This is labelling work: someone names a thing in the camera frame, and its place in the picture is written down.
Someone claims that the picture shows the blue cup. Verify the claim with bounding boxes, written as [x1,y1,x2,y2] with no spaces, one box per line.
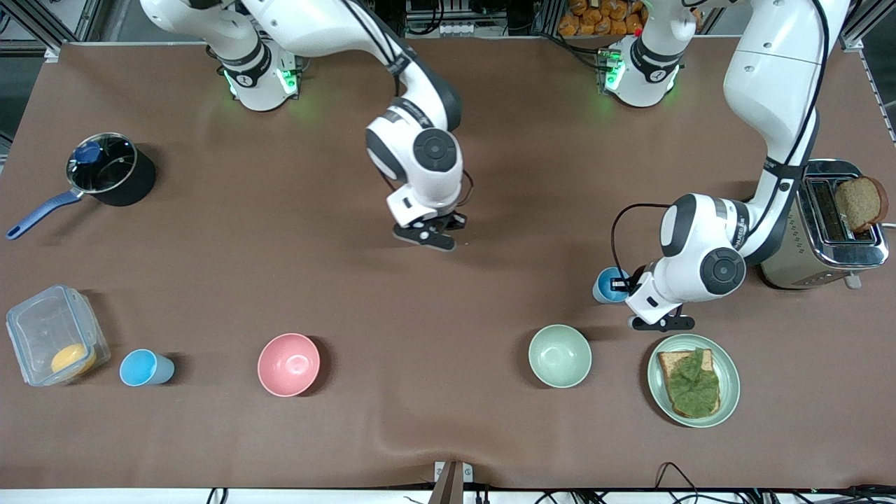
[119,349,176,387]
[593,267,633,305]

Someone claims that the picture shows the aluminium frame profile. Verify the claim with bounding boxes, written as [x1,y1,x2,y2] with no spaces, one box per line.
[0,0,99,57]
[836,0,896,53]

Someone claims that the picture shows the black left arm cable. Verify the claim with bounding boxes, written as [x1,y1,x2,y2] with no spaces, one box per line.
[611,203,674,274]

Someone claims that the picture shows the pale green plate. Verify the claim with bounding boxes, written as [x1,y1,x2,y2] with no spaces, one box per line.
[647,334,741,428]

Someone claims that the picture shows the white power strip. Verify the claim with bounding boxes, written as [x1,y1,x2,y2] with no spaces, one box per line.
[405,20,491,37]

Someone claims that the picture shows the black looped cable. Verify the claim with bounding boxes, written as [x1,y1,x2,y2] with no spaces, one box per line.
[654,462,701,494]

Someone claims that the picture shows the pale green bowl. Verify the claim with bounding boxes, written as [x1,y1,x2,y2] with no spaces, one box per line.
[528,324,593,389]

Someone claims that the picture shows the glass lid with blue knob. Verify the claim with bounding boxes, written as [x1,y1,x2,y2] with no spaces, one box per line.
[66,133,137,195]

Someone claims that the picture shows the brown bread slice in toaster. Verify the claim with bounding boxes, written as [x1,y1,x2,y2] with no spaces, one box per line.
[834,176,890,233]

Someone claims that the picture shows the yellow round food item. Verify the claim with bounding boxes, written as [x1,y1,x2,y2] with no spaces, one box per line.
[50,343,97,375]

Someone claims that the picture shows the green lettuce leaf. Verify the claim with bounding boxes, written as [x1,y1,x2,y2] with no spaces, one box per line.
[665,348,720,415]

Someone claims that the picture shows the beige chrome toaster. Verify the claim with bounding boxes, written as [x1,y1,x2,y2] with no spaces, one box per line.
[759,159,896,291]

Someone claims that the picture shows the black pot with blue handle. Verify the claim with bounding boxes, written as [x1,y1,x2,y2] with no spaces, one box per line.
[6,133,157,241]

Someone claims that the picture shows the pink bowl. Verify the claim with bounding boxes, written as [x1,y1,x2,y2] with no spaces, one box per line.
[257,333,321,398]

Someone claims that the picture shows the basket of bread buns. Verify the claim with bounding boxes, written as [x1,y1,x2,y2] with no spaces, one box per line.
[558,0,648,37]

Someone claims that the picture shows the clear plastic container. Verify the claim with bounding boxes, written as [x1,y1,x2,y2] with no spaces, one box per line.
[6,284,111,387]

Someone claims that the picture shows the brown toast slice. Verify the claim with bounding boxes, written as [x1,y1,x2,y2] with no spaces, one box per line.
[657,349,722,419]

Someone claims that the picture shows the metal table bracket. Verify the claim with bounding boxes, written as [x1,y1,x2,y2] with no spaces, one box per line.
[434,461,473,504]

